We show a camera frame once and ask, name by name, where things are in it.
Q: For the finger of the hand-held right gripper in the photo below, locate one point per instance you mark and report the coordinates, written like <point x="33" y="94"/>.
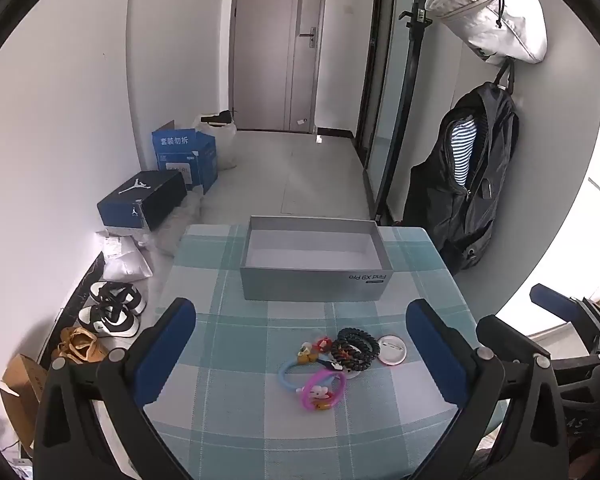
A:
<point x="505" y="340"/>
<point x="555" y="300"/>

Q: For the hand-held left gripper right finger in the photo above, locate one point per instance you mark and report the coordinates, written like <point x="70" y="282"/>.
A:
<point x="435" y="355"/>

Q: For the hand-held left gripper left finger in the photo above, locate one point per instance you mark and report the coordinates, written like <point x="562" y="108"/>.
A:
<point x="165" y="355"/>

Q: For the round pin badge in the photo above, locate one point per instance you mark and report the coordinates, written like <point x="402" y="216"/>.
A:
<point x="391" y="350"/>

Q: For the grey cardboard box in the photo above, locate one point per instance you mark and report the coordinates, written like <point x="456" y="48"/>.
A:
<point x="300" y="282"/>

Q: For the black and white sneaker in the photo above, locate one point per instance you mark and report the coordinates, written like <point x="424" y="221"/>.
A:
<point x="107" y="322"/>
<point x="120" y="296"/>

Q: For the teal checked tablecloth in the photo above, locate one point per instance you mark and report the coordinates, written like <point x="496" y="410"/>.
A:
<point x="240" y="385"/>

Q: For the brown paper bag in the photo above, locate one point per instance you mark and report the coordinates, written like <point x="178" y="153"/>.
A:
<point x="80" y="345"/>

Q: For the white plastic bag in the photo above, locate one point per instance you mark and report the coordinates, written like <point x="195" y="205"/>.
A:
<point x="125" y="260"/>

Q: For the black narrow board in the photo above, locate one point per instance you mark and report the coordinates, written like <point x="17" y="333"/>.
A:
<point x="75" y="300"/>

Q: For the black backpack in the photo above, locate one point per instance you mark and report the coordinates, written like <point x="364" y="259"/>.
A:
<point x="455" y="210"/>

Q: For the brown cardboard box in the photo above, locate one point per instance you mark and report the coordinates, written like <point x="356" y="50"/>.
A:
<point x="22" y="400"/>

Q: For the black and blue shoe box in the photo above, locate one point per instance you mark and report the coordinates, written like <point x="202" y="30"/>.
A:
<point x="140" y="200"/>

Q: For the striped shirt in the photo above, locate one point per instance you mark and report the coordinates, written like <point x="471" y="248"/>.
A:
<point x="463" y="150"/>

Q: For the blue cardboard box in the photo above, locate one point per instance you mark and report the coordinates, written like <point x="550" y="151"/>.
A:
<point x="180" y="160"/>

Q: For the white sack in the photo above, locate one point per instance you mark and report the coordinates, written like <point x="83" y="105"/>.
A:
<point x="222" y="145"/>

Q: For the black framed glass door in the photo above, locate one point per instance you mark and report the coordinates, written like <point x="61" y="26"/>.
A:
<point x="380" y="110"/>

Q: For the black coat rack pole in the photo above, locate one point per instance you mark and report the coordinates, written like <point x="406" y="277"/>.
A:
<point x="414" y="85"/>

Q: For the white hanging bag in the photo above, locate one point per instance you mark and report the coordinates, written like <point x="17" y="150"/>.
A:
<point x="500" y="15"/>

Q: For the grey door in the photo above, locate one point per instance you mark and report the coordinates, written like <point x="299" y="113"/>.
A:
<point x="270" y="60"/>

